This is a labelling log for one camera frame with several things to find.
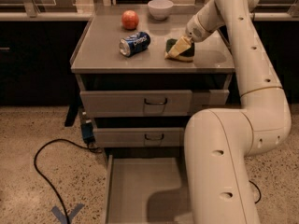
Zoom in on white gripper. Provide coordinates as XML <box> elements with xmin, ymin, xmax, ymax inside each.
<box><xmin>167</xmin><ymin>15</ymin><xmax>215</xmax><ymax>59</ymax></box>

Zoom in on green yellow sponge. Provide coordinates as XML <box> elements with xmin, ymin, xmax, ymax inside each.
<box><xmin>164</xmin><ymin>37</ymin><xmax>195</xmax><ymax>63</ymax></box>

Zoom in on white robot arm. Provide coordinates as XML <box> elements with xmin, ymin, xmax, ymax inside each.
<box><xmin>167</xmin><ymin>0</ymin><xmax>292</xmax><ymax>224</ymax></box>

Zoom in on grey drawer cabinet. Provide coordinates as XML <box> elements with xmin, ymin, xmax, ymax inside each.
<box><xmin>71</xmin><ymin>6</ymin><xmax>235</xmax><ymax>158</ymax></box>

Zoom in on grey top drawer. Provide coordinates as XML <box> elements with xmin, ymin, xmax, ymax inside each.
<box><xmin>80</xmin><ymin>90</ymin><xmax>229</xmax><ymax>118</ymax></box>

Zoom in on grey drawer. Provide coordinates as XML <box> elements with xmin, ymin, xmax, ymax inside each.
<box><xmin>80</xmin><ymin>90</ymin><xmax>229</xmax><ymax>118</ymax></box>
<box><xmin>103</xmin><ymin>156</ymin><xmax>193</xmax><ymax>224</ymax></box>
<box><xmin>93</xmin><ymin>127</ymin><xmax>184</xmax><ymax>147</ymax></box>

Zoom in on grey middle drawer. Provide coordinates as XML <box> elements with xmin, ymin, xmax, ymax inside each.
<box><xmin>93</xmin><ymin>127</ymin><xmax>184</xmax><ymax>147</ymax></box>

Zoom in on dark background counter cabinets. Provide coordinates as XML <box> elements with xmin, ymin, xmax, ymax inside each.
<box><xmin>0</xmin><ymin>21</ymin><xmax>299</xmax><ymax>105</ymax></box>

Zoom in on grey bottom drawer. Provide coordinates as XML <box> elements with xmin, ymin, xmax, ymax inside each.
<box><xmin>103</xmin><ymin>156</ymin><xmax>193</xmax><ymax>224</ymax></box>

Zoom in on white bowl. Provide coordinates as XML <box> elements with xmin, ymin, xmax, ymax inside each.
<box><xmin>148</xmin><ymin>0</ymin><xmax>174</xmax><ymax>20</ymax></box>

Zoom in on blue pepsi can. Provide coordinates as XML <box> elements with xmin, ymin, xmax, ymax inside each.
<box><xmin>119</xmin><ymin>32</ymin><xmax>150</xmax><ymax>57</ymax></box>

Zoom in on red apple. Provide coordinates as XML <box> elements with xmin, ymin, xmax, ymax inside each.
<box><xmin>121</xmin><ymin>10</ymin><xmax>139</xmax><ymax>30</ymax></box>

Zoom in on blue power adapter box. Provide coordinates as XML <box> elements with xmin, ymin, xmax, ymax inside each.
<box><xmin>80</xmin><ymin>122</ymin><xmax>95</xmax><ymax>144</ymax></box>

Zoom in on blue tape cross mark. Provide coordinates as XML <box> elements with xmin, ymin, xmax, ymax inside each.
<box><xmin>51</xmin><ymin>203</ymin><xmax>84</xmax><ymax>224</ymax></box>

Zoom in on black top drawer handle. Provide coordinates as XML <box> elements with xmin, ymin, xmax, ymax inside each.
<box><xmin>144</xmin><ymin>98</ymin><xmax>168</xmax><ymax>105</ymax></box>

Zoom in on black drawer handle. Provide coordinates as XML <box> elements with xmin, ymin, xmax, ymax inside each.
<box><xmin>144</xmin><ymin>98</ymin><xmax>168</xmax><ymax>105</ymax></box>
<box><xmin>144</xmin><ymin>133</ymin><xmax>164</xmax><ymax>141</ymax></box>

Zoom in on black middle drawer handle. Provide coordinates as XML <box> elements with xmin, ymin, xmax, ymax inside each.
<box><xmin>144</xmin><ymin>133</ymin><xmax>164</xmax><ymax>141</ymax></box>

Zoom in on black cable on left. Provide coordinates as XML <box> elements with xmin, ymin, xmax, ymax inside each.
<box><xmin>33</xmin><ymin>138</ymin><xmax>103</xmax><ymax>224</ymax></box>

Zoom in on black cable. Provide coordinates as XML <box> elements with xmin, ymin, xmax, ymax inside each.
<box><xmin>249</xmin><ymin>179</ymin><xmax>262</xmax><ymax>205</ymax></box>
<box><xmin>33</xmin><ymin>138</ymin><xmax>103</xmax><ymax>224</ymax></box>

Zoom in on black cable on right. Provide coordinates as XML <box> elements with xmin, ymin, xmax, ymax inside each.
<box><xmin>249</xmin><ymin>179</ymin><xmax>262</xmax><ymax>205</ymax></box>

